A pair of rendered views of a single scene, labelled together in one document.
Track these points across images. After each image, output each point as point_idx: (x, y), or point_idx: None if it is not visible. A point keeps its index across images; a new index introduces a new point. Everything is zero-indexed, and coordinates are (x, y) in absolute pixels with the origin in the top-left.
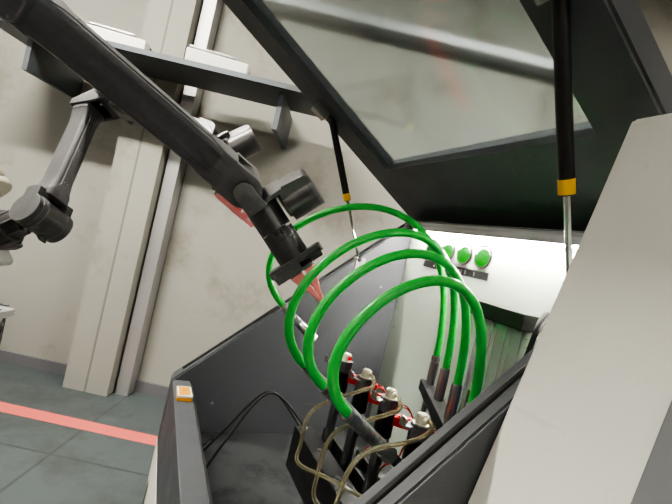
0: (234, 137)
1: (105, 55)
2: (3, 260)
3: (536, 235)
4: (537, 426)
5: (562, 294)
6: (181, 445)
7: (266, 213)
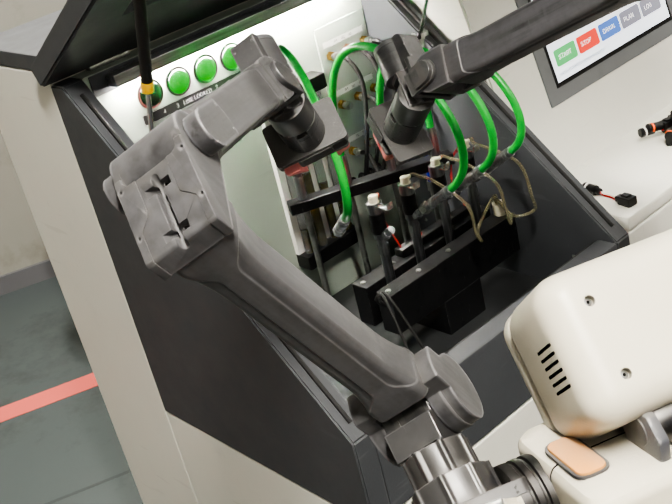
0: (283, 59)
1: None
2: None
3: (294, 3)
4: (504, 79)
5: (469, 16)
6: (492, 334)
7: None
